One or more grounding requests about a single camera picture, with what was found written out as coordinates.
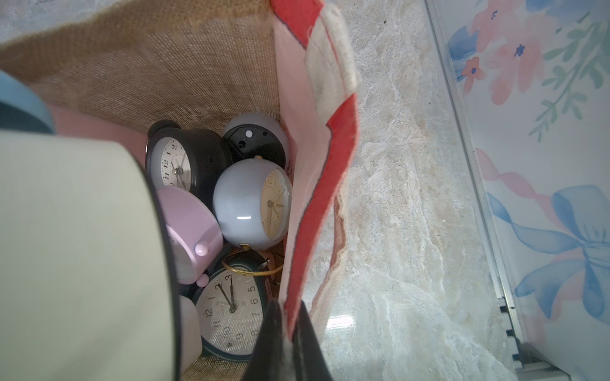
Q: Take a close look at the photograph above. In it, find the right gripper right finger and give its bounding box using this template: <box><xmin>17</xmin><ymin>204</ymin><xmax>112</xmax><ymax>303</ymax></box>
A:
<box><xmin>292</xmin><ymin>302</ymin><xmax>333</xmax><ymax>381</ymax></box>

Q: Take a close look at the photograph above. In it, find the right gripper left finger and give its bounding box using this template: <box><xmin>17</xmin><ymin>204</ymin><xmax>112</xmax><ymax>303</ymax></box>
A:
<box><xmin>241</xmin><ymin>299</ymin><xmax>284</xmax><ymax>381</ymax></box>

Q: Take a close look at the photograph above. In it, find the dark green triangular clock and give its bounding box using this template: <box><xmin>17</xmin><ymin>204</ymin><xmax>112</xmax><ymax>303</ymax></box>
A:
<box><xmin>192</xmin><ymin>244</ymin><xmax>278</xmax><ymax>362</ymax></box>

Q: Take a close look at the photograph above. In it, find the white digital clock front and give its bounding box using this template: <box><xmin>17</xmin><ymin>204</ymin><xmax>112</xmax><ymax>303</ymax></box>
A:
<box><xmin>179</xmin><ymin>295</ymin><xmax>203</xmax><ymax>375</ymax></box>

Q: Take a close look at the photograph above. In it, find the pink round alarm clock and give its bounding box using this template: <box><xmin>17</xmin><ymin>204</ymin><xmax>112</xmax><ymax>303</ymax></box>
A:
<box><xmin>156</xmin><ymin>187</ymin><xmax>223</xmax><ymax>288</ymax></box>

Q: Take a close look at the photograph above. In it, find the blue dome alarm clock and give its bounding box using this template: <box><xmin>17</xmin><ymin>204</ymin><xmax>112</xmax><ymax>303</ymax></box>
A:
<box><xmin>213</xmin><ymin>157</ymin><xmax>292</xmax><ymax>250</ymax></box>

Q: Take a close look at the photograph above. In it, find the blue twin-bell clock beige base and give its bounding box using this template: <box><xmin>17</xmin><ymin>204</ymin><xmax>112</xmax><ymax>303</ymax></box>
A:
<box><xmin>1</xmin><ymin>74</ymin><xmax>181</xmax><ymax>380</ymax></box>

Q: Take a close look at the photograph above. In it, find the black twin-bell alarm clock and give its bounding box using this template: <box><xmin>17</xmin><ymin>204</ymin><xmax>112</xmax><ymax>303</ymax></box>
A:
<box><xmin>146</xmin><ymin>120</ymin><xmax>234</xmax><ymax>210</ymax></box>

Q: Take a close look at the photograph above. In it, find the grey blue oval clock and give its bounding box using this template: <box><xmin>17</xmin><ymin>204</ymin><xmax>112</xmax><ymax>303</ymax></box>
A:
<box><xmin>222</xmin><ymin>112</ymin><xmax>290</xmax><ymax>170</ymax></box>

